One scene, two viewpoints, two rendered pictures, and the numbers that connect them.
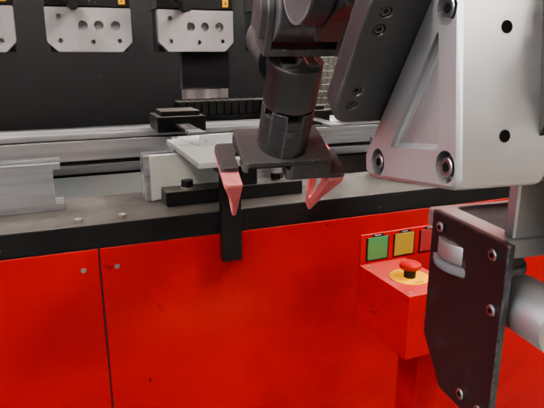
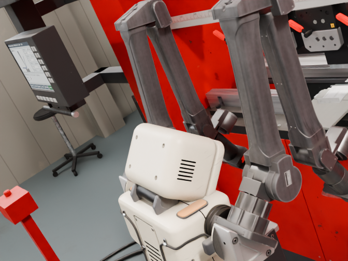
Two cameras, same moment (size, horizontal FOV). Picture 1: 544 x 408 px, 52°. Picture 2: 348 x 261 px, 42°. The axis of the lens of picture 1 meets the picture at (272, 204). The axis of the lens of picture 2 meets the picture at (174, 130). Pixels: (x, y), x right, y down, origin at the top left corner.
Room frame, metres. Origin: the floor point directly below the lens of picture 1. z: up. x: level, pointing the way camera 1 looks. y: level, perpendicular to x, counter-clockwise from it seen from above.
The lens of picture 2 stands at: (0.26, -1.25, 1.77)
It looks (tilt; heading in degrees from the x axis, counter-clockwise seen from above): 23 degrees down; 80
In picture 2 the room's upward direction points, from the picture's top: 24 degrees counter-clockwise
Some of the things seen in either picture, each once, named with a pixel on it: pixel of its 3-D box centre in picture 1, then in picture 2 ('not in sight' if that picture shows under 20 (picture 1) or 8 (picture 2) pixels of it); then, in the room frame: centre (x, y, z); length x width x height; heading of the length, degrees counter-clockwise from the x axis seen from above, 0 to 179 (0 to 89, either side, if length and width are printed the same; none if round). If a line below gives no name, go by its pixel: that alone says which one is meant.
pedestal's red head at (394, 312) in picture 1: (425, 286); not in sight; (0.96, -0.29, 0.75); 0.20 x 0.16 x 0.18; 114
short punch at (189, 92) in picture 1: (204, 75); (339, 56); (1.19, 0.14, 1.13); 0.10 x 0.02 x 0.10; 112
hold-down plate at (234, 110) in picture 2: not in sight; (234, 111); (0.91, 0.68, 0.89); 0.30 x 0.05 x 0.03; 112
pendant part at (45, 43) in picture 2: not in sight; (45, 67); (0.20, 1.05, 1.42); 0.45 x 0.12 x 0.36; 109
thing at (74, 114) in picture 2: not in sight; (57, 106); (0.16, 1.11, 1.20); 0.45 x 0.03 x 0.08; 109
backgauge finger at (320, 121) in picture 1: (312, 116); not in sight; (1.46, -0.11, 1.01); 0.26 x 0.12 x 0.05; 22
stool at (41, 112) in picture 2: not in sight; (63, 136); (-0.04, 3.38, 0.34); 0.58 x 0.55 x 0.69; 22
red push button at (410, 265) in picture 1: (410, 270); not in sight; (0.94, -0.25, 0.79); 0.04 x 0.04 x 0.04
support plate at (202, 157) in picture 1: (227, 149); (327, 107); (1.05, 0.09, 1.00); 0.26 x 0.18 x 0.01; 22
